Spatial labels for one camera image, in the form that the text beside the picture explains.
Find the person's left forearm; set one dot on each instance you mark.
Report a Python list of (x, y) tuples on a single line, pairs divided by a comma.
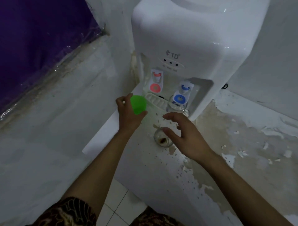
[(100, 170)]

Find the red dispenser tap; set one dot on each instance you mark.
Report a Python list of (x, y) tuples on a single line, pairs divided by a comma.
[(156, 81)]

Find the stained clear glass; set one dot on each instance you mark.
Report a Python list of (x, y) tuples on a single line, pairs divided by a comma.
[(160, 139)]

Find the white water dispenser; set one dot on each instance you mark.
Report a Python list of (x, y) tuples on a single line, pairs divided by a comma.
[(186, 35)]

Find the green plastic cup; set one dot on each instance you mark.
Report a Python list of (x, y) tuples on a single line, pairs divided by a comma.
[(138, 104)]

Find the person's left hand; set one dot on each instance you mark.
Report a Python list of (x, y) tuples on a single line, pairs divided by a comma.
[(126, 118)]

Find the purple plastic sheet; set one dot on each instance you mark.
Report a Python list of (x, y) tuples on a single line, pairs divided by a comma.
[(35, 46)]

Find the person's right hand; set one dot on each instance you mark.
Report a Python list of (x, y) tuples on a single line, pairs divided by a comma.
[(191, 144)]

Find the person's right forearm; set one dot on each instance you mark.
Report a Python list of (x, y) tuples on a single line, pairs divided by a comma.
[(242, 193)]

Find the blue dispenser tap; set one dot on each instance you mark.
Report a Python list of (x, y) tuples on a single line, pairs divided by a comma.
[(184, 92)]

